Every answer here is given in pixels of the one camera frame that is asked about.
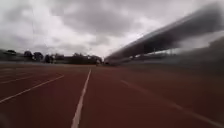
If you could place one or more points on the grandstand with long roof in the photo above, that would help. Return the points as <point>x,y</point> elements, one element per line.
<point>173,36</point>

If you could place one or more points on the red running track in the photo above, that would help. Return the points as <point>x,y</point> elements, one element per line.
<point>110,100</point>

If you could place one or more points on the row of trees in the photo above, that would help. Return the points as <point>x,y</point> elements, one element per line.
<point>78,59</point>

